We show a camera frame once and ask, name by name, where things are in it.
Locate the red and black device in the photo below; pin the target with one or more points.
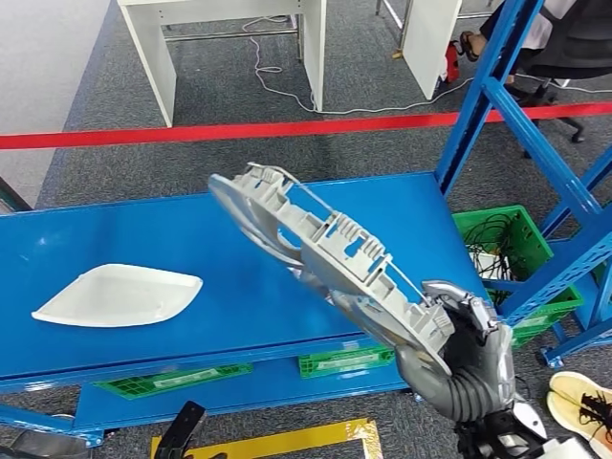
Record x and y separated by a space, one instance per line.
452 63

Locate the black stanchion post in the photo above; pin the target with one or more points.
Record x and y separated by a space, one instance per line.
14 196

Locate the grey plastic wheel hubcap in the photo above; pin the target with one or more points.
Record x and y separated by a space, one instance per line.
334 253

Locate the green folded plastic crate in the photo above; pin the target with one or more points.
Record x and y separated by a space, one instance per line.
172 380
344 362

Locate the green open plastic crate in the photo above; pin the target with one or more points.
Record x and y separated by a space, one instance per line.
549 310

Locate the black office chair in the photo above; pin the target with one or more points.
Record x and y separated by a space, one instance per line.
583 44

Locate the person's shoe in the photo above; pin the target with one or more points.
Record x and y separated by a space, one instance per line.
573 399

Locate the white desk with metal legs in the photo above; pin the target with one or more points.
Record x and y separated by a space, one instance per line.
428 44

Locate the red barrier belt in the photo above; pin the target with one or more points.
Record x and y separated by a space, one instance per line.
239 131

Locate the white device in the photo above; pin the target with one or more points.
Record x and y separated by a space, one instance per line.
490 266

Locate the person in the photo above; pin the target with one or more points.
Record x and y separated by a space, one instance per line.
545 25

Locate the blue metal shelf rack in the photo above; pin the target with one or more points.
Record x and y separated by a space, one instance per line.
96 241

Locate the yellow floor tape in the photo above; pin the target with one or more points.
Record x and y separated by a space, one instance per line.
287 442

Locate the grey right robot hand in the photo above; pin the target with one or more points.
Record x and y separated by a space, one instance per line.
504 361

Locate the white curved plastic part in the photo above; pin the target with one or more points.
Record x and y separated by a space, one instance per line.
119 294

